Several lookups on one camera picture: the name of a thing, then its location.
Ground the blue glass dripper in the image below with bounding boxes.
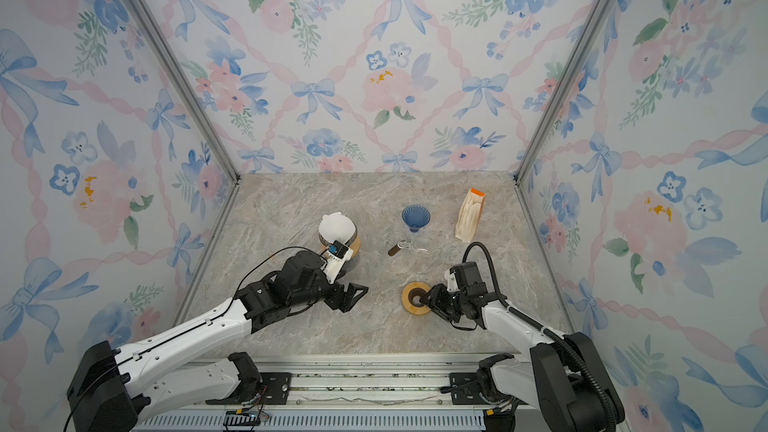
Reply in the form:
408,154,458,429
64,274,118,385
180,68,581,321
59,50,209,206
401,204,431,233

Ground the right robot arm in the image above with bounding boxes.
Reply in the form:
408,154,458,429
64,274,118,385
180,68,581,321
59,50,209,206
405,262,626,431

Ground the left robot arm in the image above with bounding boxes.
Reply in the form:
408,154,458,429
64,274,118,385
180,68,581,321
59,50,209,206
63,246,369,431

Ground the coffee filter pack orange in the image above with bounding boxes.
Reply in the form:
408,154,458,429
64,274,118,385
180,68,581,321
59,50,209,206
455,188,486,243

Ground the clear glass carafe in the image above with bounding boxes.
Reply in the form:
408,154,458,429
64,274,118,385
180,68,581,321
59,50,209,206
338,253,359,278

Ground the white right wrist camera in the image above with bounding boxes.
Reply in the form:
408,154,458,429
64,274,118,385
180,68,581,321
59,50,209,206
444,270,459,293

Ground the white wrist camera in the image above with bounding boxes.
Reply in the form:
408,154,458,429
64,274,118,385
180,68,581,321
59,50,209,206
324,241,354,285
444,270,459,293

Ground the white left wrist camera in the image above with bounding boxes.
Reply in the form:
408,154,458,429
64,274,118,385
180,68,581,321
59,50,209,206
324,241,354,285

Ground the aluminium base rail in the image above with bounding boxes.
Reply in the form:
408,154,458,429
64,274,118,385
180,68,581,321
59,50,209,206
135,353,548,431

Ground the black corrugated cable conduit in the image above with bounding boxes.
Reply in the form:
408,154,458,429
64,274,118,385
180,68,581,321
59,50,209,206
460,241,619,432

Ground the aluminium frame post right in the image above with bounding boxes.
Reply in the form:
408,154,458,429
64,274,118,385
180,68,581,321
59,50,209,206
514,0,615,188

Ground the aluminium frame post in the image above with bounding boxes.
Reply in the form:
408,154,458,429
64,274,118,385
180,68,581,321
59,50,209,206
514,0,615,188
125,0,240,183

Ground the aluminium frame post left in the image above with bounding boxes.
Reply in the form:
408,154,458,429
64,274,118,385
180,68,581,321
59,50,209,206
125,0,240,183

